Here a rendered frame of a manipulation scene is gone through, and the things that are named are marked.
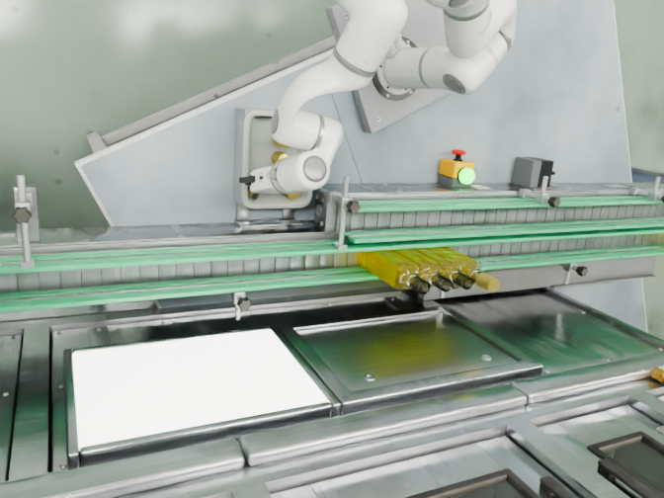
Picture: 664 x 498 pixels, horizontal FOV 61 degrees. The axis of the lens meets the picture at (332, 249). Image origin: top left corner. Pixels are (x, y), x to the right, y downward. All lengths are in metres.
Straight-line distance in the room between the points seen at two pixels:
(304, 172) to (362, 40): 0.26
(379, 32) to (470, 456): 0.71
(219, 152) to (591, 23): 1.19
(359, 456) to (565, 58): 1.37
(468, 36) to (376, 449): 0.76
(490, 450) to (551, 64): 1.21
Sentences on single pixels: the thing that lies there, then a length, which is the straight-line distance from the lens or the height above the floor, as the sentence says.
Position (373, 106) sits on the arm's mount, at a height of 0.79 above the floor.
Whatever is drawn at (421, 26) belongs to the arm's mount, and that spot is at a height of 0.77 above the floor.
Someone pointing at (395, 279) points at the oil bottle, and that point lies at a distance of 1.28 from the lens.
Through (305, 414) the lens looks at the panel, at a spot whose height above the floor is 1.32.
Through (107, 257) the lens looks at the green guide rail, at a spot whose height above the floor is 0.92.
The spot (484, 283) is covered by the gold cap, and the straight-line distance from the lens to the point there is 1.32.
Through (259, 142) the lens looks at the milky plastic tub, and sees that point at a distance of 1.39.
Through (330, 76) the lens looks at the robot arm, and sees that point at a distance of 1.03.
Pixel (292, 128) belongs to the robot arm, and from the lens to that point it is 1.07.
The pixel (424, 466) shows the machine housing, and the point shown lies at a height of 1.46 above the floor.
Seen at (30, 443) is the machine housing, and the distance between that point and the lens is 1.02.
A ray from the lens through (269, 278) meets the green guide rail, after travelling 1.32.
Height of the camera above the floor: 2.08
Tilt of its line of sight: 59 degrees down
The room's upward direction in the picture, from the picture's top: 124 degrees clockwise
